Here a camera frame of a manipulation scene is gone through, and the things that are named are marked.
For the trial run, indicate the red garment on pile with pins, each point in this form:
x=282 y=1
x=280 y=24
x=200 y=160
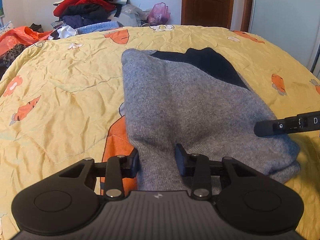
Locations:
x=66 y=3

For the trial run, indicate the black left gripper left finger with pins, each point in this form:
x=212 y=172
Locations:
x=118 y=168

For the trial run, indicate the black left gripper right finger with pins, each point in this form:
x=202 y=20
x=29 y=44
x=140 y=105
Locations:
x=197 y=167

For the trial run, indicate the light blue folded towel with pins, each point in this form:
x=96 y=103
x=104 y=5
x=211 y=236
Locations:
x=103 y=26

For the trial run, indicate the navy garment in pile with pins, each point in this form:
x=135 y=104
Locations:
x=77 y=21

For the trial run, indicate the yellow carrot print quilt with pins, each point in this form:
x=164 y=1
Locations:
x=60 y=98

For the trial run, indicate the leopard print garment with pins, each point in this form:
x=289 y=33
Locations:
x=8 y=57

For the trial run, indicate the brown wooden door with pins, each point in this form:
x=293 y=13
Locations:
x=230 y=14

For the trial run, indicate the orange plastic bag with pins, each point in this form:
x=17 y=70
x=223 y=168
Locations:
x=21 y=35

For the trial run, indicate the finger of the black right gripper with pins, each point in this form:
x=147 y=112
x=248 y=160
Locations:
x=305 y=122

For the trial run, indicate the grey and navy knit sweater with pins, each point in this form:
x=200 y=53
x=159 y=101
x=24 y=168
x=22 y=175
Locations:
x=196 y=99

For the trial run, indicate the grey plastic bag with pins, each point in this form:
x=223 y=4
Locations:
x=129 y=15

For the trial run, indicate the purple plastic bag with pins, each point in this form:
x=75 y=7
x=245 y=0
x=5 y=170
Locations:
x=159 y=14

